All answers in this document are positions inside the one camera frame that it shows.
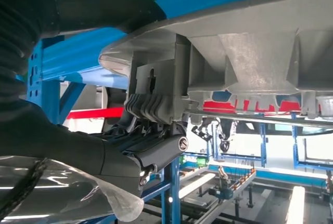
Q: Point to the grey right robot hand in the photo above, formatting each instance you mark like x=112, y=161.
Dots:
x=65, y=153

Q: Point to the blue metal shelf rack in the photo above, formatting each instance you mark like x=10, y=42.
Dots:
x=83, y=53

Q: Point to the red barrier tape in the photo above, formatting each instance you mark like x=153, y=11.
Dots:
x=96, y=113

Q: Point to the ceiling light strip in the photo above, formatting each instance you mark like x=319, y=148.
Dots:
x=295, y=205
x=195, y=184

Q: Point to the blue overhead frame structure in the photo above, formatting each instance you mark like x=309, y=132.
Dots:
x=295, y=146

